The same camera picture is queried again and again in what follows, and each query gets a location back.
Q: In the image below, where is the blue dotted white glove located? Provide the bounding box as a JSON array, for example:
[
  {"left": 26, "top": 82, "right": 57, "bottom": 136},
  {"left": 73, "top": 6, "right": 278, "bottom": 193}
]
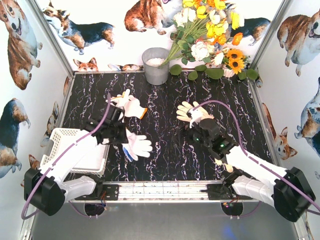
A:
[{"left": 122, "top": 129, "right": 153, "bottom": 162}]

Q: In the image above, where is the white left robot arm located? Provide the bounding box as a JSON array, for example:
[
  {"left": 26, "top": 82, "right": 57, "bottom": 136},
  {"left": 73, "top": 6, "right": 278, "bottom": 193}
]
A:
[{"left": 21, "top": 105, "right": 128, "bottom": 220}]

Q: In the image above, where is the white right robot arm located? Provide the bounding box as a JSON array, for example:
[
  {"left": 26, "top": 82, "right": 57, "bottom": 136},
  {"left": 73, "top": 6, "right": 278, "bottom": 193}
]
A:
[{"left": 174, "top": 116, "right": 317, "bottom": 222}]

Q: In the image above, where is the white plastic storage basket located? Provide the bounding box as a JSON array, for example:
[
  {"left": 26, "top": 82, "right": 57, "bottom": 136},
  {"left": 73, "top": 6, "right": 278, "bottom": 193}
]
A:
[{"left": 40, "top": 128, "right": 109, "bottom": 177}]

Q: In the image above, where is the cream glove far right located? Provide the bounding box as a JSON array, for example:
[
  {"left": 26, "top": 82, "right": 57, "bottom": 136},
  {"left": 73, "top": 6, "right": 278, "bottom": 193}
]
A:
[{"left": 176, "top": 101, "right": 214, "bottom": 122}]

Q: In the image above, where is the cream glove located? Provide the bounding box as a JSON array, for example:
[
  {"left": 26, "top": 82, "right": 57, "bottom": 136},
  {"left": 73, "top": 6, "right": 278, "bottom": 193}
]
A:
[
  {"left": 176, "top": 101, "right": 214, "bottom": 122},
  {"left": 215, "top": 159, "right": 234, "bottom": 173}
]

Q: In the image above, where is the white glove orange cuff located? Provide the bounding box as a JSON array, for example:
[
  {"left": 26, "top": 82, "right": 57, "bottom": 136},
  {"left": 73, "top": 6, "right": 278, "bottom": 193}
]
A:
[{"left": 124, "top": 95, "right": 148, "bottom": 120}]

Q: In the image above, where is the white glove orange trim folded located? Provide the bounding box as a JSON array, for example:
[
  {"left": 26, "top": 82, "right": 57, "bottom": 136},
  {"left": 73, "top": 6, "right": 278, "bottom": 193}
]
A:
[{"left": 110, "top": 89, "right": 131, "bottom": 109}]

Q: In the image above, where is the cream glove near right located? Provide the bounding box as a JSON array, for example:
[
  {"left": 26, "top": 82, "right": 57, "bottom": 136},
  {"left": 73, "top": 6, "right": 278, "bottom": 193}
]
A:
[{"left": 215, "top": 159, "right": 234, "bottom": 173}]

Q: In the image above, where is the large green moss stone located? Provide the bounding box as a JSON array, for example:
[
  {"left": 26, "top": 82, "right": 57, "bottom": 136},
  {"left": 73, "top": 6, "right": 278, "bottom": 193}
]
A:
[{"left": 204, "top": 68, "right": 224, "bottom": 80}]

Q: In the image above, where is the white sunflower pot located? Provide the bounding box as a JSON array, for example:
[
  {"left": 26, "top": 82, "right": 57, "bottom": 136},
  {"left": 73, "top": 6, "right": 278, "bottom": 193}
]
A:
[{"left": 223, "top": 68, "right": 235, "bottom": 78}]

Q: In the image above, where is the green moss stone far left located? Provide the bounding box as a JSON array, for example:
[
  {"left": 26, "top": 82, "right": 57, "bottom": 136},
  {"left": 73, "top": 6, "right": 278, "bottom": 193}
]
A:
[{"left": 169, "top": 64, "right": 182, "bottom": 76}]

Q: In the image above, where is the green moss stone right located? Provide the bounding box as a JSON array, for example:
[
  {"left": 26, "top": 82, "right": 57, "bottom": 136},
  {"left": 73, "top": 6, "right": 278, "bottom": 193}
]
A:
[{"left": 246, "top": 68, "right": 259, "bottom": 81}]

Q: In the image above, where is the sunflower bunch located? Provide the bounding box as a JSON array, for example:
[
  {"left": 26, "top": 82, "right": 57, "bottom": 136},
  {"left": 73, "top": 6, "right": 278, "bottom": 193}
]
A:
[{"left": 222, "top": 48, "right": 250, "bottom": 75}]

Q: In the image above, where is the grey metal bucket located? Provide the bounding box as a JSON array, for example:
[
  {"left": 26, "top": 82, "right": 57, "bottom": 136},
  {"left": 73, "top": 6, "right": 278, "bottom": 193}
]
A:
[{"left": 141, "top": 47, "right": 170, "bottom": 86}]

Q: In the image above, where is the artificial flower bouquet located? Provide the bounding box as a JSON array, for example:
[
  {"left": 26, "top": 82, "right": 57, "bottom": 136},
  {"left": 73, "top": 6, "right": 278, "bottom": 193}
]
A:
[{"left": 162, "top": 0, "right": 245, "bottom": 65}]

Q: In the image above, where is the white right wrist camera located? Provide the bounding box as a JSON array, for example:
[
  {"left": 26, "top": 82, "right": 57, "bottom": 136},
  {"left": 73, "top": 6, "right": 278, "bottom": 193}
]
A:
[{"left": 187, "top": 107, "right": 209, "bottom": 129}]

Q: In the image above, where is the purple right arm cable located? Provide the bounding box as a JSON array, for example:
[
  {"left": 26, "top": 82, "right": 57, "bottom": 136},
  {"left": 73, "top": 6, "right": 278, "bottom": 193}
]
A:
[{"left": 193, "top": 100, "right": 320, "bottom": 218}]

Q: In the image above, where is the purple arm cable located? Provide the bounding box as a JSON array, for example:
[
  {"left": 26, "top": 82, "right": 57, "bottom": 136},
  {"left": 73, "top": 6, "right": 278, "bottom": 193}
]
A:
[
  {"left": 193, "top": 100, "right": 320, "bottom": 218},
  {"left": 21, "top": 92, "right": 113, "bottom": 220}
]

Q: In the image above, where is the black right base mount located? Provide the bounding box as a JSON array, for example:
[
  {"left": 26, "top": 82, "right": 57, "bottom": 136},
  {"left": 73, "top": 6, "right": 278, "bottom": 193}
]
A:
[{"left": 200, "top": 172, "right": 241, "bottom": 200}]

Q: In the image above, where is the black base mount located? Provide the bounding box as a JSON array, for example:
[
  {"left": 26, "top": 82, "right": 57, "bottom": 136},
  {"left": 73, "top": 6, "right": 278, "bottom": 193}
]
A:
[
  {"left": 200, "top": 172, "right": 241, "bottom": 200},
  {"left": 75, "top": 183, "right": 120, "bottom": 201}
]

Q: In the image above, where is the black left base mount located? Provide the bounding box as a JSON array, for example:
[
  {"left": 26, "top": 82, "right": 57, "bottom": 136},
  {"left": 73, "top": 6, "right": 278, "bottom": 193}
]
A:
[{"left": 75, "top": 183, "right": 120, "bottom": 201}]

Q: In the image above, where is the aluminium front rail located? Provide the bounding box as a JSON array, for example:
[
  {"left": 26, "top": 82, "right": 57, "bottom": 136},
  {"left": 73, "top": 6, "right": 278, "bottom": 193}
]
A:
[{"left": 67, "top": 181, "right": 253, "bottom": 202}]

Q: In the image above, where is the aluminium frame rail right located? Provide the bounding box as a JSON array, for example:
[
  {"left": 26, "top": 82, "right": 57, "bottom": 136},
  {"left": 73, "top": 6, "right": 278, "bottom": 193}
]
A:
[{"left": 248, "top": 80, "right": 281, "bottom": 167}]

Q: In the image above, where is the aluminium frame post left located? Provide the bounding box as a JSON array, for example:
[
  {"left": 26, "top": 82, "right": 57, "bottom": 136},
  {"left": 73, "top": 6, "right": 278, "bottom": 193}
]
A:
[{"left": 26, "top": 0, "right": 74, "bottom": 77}]

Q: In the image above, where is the aluminium frame post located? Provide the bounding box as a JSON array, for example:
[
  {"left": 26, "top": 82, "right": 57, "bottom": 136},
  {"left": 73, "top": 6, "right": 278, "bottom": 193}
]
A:
[
  {"left": 250, "top": 0, "right": 293, "bottom": 70},
  {"left": 26, "top": 0, "right": 74, "bottom": 77}
]

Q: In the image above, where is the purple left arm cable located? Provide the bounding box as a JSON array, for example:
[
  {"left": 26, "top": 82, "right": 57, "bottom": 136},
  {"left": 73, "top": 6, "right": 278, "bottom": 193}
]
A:
[{"left": 21, "top": 92, "right": 113, "bottom": 220}]

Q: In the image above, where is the aluminium frame post right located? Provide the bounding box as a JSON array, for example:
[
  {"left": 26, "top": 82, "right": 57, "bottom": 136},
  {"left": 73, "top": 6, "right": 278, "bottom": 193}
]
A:
[{"left": 250, "top": 0, "right": 293, "bottom": 70}]

